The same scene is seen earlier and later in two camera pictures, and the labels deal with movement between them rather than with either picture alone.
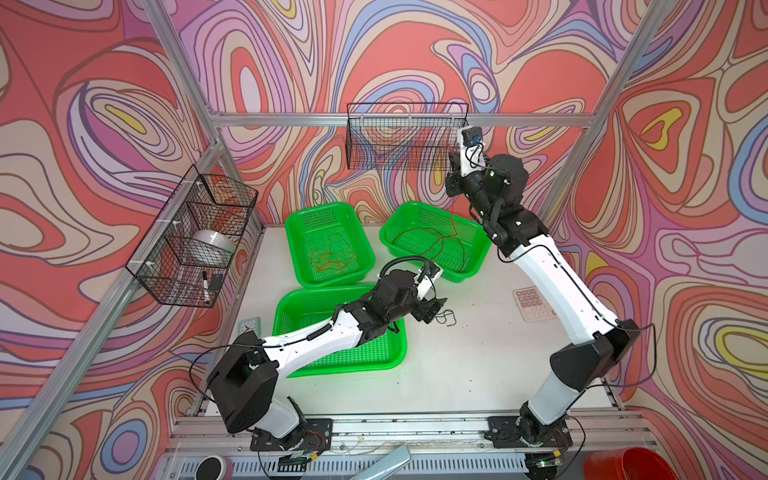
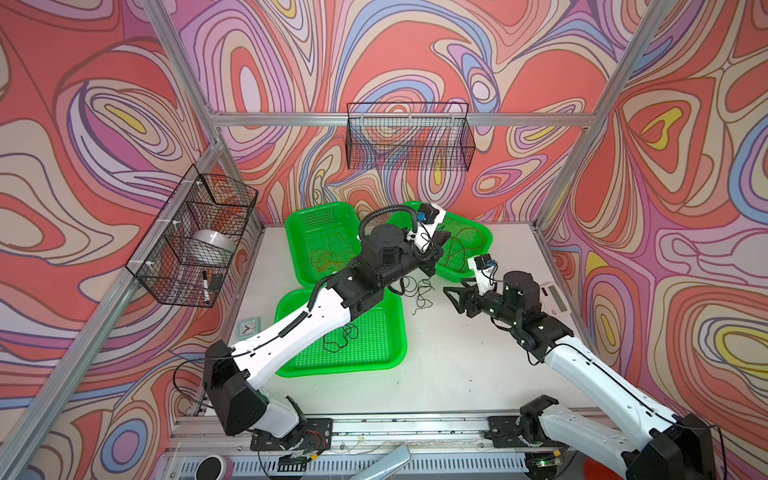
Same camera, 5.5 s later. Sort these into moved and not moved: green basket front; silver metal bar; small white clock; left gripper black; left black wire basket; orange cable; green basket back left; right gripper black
Moved: left gripper black; right gripper black
Not moved: small white clock; silver metal bar; left black wire basket; green basket back left; green basket front; orange cable
